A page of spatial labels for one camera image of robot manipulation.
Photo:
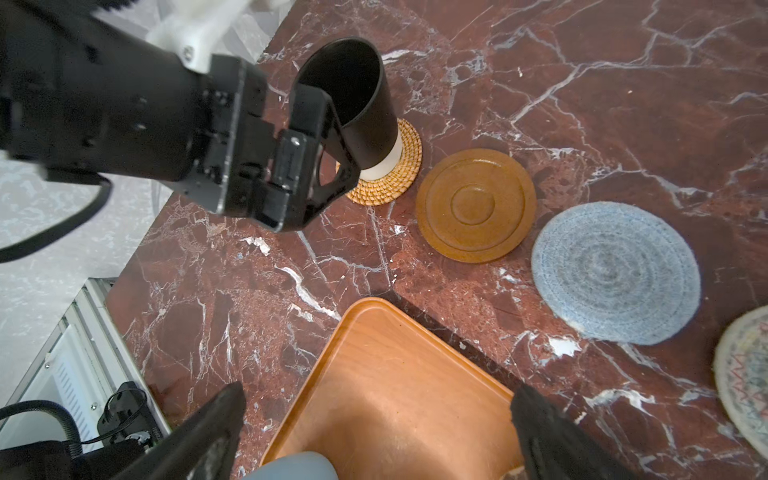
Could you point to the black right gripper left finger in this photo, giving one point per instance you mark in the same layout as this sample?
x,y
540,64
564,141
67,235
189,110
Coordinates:
x,y
203,447

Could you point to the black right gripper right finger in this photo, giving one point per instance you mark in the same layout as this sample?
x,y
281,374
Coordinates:
x,y
554,447

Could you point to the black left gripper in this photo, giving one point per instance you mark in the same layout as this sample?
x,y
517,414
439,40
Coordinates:
x,y
84,101

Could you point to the black mug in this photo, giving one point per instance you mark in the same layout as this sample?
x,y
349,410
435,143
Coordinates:
x,y
351,71

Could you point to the white mug blue handle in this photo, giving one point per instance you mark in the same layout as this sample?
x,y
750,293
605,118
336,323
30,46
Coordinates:
x,y
300,466

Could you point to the woven rattan round coaster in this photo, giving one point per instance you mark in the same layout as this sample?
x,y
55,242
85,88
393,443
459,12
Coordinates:
x,y
405,160

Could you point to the grey round felt coaster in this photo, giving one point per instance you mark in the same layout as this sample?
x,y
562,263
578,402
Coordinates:
x,y
615,272

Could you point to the brown wooden round coaster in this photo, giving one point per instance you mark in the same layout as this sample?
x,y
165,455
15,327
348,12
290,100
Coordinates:
x,y
476,206

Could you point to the beige patterned round coaster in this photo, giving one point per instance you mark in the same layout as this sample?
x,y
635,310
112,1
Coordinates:
x,y
740,372

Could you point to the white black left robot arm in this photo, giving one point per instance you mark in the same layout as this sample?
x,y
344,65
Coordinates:
x,y
82,99

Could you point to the orange brown serving tray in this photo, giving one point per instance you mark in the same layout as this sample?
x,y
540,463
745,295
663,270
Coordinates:
x,y
387,399

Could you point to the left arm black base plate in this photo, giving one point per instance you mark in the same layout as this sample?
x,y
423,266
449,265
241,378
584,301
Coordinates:
x,y
127,415

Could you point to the aluminium front rail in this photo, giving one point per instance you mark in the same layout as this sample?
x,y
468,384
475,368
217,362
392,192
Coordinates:
x,y
83,362

